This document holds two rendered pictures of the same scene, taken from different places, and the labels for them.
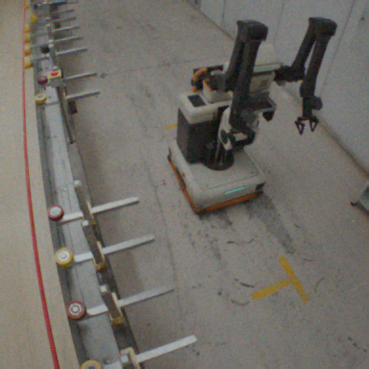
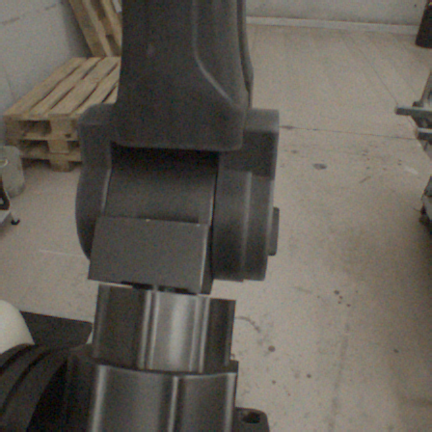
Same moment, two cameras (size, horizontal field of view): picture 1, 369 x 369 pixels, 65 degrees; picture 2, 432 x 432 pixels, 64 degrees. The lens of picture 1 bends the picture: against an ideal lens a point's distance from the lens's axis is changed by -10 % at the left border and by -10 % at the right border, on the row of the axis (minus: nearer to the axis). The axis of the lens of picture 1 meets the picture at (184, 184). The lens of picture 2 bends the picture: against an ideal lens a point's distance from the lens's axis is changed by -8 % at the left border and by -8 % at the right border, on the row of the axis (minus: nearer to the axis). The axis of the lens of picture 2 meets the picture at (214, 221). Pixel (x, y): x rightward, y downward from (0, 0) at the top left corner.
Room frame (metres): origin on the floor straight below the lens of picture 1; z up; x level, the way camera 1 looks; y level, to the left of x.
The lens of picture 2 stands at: (1.58, -0.09, 1.37)
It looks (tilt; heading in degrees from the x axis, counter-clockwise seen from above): 41 degrees down; 213
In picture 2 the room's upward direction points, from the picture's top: straight up
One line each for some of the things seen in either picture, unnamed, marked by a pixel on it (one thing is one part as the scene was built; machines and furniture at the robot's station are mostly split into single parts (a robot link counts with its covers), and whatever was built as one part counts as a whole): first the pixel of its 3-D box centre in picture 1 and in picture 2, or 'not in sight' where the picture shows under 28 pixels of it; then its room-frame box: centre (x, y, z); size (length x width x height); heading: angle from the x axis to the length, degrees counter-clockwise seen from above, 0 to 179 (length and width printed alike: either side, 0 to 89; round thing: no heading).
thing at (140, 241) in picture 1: (109, 251); not in sight; (0.65, 0.32, 0.83); 0.43 x 0.03 x 0.04; 115
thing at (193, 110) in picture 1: (216, 121); not in sight; (1.92, -0.21, 0.59); 0.55 x 0.34 x 0.83; 115
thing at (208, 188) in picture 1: (215, 167); not in sight; (1.84, -0.25, 0.16); 0.67 x 0.64 x 0.25; 25
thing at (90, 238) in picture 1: (96, 253); not in sight; (0.59, 0.35, 0.92); 0.04 x 0.04 x 0.48; 25
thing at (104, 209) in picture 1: (97, 210); not in sight; (0.87, 0.43, 0.81); 0.43 x 0.03 x 0.04; 115
